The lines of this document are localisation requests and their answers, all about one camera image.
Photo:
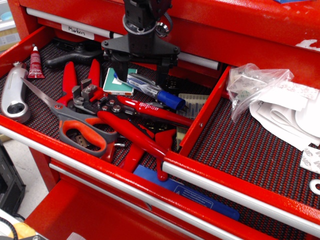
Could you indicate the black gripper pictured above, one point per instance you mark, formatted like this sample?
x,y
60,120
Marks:
x,y
147,49

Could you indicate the blue capped marker pen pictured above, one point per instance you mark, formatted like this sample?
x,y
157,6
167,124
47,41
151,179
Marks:
x,y
148,87

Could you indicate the open left red drawer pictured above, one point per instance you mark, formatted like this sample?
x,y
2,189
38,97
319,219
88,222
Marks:
x,y
100,200

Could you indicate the open red drawer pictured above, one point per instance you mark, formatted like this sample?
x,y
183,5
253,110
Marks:
x,y
100,200
244,163

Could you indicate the open right red drawer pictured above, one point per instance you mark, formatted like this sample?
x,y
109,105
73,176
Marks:
x,y
244,163

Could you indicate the green white small box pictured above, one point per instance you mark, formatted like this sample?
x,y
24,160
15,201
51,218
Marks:
x,y
113,86

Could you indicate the black labelled bit holder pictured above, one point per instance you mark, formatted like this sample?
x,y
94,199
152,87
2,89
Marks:
x,y
174,86

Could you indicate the silver cabinet key lock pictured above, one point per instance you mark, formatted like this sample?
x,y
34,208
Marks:
x,y
161,29

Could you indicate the red metal tool chest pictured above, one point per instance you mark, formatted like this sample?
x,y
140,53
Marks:
x,y
234,33

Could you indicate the black spring clamp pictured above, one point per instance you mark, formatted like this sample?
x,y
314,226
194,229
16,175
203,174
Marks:
x,y
83,52

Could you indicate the clear drill bit case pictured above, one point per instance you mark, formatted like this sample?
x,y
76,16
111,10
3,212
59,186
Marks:
x,y
193,104

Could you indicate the white Markers label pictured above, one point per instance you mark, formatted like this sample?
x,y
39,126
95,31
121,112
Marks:
x,y
77,31

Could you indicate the red grey scissors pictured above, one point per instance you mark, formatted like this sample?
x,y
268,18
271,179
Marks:
x,y
72,120

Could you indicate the clear plastic zip bag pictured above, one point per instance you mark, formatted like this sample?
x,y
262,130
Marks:
x,y
248,82

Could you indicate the red threadlocker tube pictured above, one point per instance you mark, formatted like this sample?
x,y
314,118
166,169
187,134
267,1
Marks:
x,y
35,68

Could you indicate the silver utility knife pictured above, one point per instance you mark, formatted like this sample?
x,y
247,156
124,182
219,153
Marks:
x,y
13,105

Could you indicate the white paper sheets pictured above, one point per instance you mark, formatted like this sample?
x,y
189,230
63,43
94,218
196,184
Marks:
x,y
291,112

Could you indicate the black storage crate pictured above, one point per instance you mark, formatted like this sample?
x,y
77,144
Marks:
x,y
12,188

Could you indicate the white 3M adhesive strip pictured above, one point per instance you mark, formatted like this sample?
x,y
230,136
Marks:
x,y
310,159

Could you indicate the silver metal washer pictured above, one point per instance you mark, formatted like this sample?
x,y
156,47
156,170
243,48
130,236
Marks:
x,y
314,186

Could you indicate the red automatic wire stripper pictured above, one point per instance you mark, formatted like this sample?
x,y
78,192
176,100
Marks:
x,y
128,117

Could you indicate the red handled crimping pliers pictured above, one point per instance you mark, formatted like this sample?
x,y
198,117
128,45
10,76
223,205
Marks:
x,y
70,80

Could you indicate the red handled pliers underneath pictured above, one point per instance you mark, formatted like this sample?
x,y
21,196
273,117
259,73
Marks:
x,y
135,152

